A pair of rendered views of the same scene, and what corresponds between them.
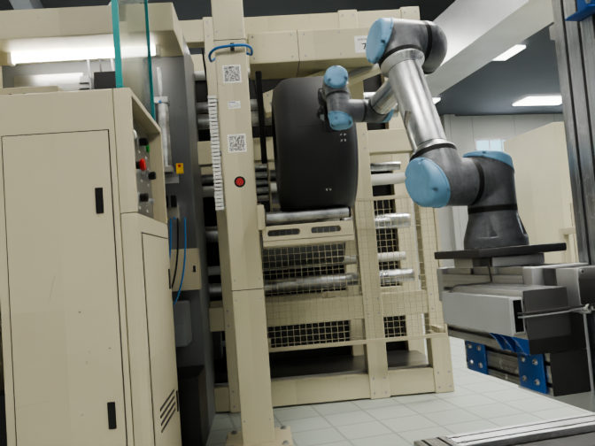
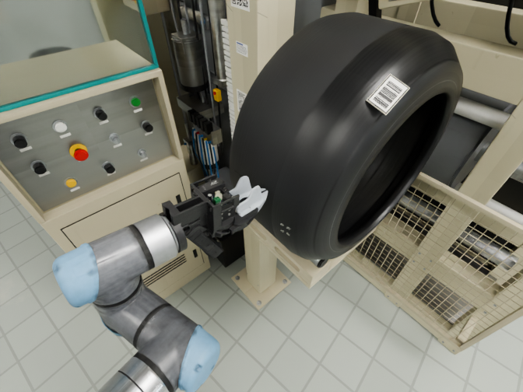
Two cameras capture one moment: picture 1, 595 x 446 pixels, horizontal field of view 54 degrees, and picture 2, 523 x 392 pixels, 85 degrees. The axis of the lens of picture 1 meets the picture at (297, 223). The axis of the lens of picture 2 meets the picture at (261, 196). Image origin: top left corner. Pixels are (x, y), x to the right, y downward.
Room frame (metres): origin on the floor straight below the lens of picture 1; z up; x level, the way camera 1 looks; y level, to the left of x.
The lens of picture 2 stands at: (1.95, -0.46, 1.65)
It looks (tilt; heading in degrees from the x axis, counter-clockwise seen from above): 46 degrees down; 53
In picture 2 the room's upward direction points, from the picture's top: straight up
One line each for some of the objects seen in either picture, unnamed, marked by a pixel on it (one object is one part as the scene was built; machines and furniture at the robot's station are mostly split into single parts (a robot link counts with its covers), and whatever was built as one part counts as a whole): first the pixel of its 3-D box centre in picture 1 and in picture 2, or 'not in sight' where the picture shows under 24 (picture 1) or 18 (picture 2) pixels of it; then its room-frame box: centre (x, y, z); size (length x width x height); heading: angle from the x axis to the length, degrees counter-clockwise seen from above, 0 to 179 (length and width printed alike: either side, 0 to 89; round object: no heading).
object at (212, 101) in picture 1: (217, 153); (237, 99); (2.42, 0.31, 1.19); 0.05 x 0.04 x 0.48; 4
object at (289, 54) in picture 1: (312, 54); not in sight; (2.80, -0.13, 1.71); 0.61 x 0.25 x 0.15; 94
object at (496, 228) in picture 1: (494, 226); not in sight; (1.43, -0.48, 0.77); 0.15 x 0.15 x 0.10
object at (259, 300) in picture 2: (258, 438); (261, 279); (2.46, 0.23, 0.01); 0.27 x 0.27 x 0.02; 4
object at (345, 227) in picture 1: (307, 231); (282, 238); (2.35, -0.04, 0.83); 0.36 x 0.09 x 0.06; 94
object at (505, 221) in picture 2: (350, 271); (396, 239); (2.84, -0.24, 0.65); 0.90 x 0.02 x 0.70; 94
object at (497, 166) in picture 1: (487, 179); not in sight; (1.43, -0.47, 0.88); 0.13 x 0.12 x 0.14; 111
